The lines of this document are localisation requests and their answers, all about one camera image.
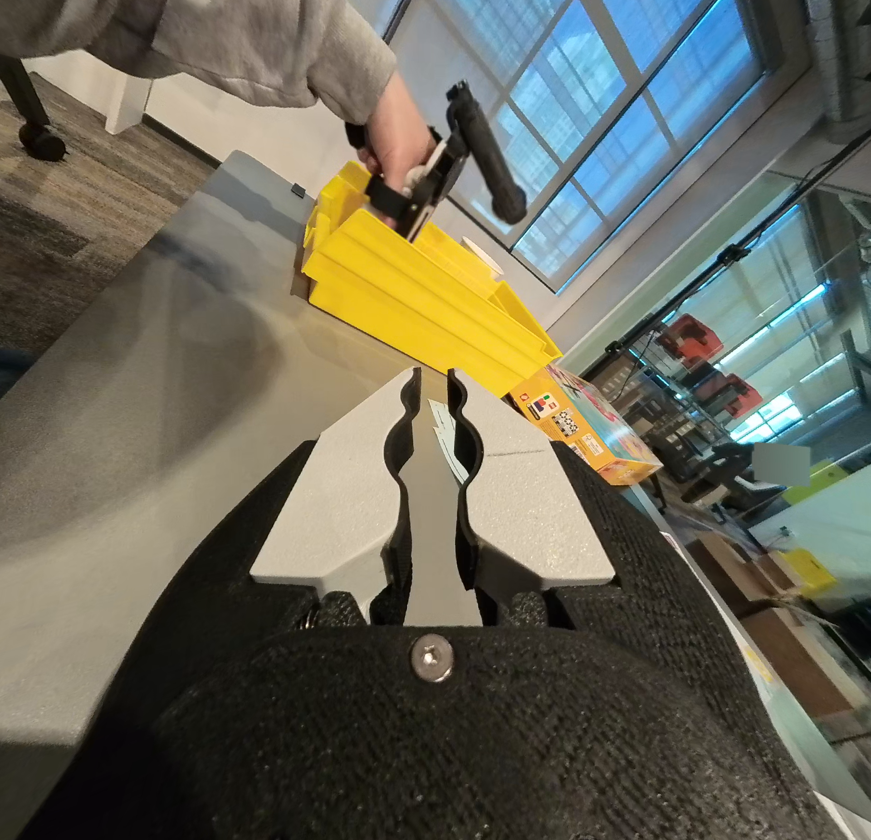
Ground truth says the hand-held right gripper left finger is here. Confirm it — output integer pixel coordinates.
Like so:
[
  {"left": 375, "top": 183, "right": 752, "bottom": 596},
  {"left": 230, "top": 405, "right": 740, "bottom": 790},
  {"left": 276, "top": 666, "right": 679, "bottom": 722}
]
[{"left": 249, "top": 367, "right": 423, "bottom": 626}]

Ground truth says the white paper cup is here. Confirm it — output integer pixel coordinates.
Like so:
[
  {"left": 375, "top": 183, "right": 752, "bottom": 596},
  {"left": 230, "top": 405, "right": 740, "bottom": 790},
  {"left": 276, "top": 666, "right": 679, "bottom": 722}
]
[{"left": 461, "top": 236, "right": 504, "bottom": 279}]

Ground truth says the glass partition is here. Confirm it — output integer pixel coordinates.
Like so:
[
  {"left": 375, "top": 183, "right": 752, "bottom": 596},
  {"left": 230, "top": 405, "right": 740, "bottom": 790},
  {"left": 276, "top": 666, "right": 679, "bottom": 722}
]
[{"left": 565, "top": 173, "right": 871, "bottom": 752}]

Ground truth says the yellow toy box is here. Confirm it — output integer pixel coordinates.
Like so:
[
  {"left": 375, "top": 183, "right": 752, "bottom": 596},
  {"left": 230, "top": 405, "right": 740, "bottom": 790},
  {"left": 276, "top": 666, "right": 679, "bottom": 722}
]
[{"left": 507, "top": 364, "right": 664, "bottom": 487}]

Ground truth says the small yellow box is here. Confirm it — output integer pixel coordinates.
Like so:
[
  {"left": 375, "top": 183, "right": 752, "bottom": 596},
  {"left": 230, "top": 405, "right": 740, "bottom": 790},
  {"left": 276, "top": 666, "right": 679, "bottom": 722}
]
[{"left": 776, "top": 547, "right": 839, "bottom": 599}]

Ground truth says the person's left forearm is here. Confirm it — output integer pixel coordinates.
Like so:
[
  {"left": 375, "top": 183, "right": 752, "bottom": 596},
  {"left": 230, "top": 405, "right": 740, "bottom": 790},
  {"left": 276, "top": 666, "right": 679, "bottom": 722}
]
[{"left": 0, "top": 0, "right": 399, "bottom": 127}]

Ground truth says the grey desk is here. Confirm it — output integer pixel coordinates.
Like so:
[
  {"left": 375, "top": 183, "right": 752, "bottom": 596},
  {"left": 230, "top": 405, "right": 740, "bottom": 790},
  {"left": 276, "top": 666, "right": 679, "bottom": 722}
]
[{"left": 0, "top": 149, "right": 858, "bottom": 840}]

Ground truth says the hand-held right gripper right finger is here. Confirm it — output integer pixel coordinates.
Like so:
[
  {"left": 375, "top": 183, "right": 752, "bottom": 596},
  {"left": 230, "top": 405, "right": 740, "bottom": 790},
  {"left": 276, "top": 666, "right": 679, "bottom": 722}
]
[{"left": 448, "top": 369, "right": 617, "bottom": 626}]

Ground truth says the brown cardboard box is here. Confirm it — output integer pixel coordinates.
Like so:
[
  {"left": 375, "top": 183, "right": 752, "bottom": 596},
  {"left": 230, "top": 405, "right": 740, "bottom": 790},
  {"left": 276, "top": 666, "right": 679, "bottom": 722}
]
[{"left": 687, "top": 530, "right": 851, "bottom": 722}]

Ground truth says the yellow plastic bin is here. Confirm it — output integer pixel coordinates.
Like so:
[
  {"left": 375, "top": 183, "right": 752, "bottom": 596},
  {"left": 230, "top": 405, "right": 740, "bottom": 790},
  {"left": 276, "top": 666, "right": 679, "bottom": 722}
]
[{"left": 299, "top": 160, "right": 564, "bottom": 399}]

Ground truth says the black pole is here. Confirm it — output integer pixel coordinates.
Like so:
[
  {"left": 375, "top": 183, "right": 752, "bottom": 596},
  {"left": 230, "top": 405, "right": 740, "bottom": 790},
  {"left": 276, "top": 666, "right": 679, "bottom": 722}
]
[{"left": 604, "top": 129, "right": 871, "bottom": 358}]

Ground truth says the black leg with caster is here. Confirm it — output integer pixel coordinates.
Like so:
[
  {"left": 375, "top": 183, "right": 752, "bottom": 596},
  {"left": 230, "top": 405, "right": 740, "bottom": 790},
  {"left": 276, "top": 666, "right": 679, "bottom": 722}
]
[{"left": 0, "top": 54, "right": 67, "bottom": 161}]

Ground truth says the window with black frame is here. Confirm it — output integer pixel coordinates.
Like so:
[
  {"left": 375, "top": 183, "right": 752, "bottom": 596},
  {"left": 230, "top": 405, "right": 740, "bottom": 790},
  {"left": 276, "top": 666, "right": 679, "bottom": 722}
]
[{"left": 381, "top": 0, "right": 817, "bottom": 295}]

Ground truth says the silver ventilation duct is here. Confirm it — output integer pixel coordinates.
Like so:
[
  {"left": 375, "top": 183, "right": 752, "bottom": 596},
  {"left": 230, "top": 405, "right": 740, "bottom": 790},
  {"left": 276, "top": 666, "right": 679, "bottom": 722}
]
[{"left": 803, "top": 0, "right": 871, "bottom": 130}]

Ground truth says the light blue instruction booklet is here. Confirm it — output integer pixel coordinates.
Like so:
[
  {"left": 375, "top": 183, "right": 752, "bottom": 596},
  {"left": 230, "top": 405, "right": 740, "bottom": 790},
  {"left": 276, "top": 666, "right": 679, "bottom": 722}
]
[{"left": 427, "top": 398, "right": 470, "bottom": 483}]

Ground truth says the person's left hand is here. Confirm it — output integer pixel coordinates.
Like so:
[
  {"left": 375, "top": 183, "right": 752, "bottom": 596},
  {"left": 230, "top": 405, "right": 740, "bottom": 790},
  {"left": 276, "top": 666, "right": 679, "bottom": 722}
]
[{"left": 356, "top": 78, "right": 438, "bottom": 189}]

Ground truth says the red black tool case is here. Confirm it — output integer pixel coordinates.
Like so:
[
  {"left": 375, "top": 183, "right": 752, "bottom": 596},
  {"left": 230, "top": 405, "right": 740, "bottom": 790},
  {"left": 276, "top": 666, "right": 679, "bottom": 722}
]
[
  {"left": 656, "top": 313, "right": 722, "bottom": 368},
  {"left": 708, "top": 374, "right": 763, "bottom": 419}
]

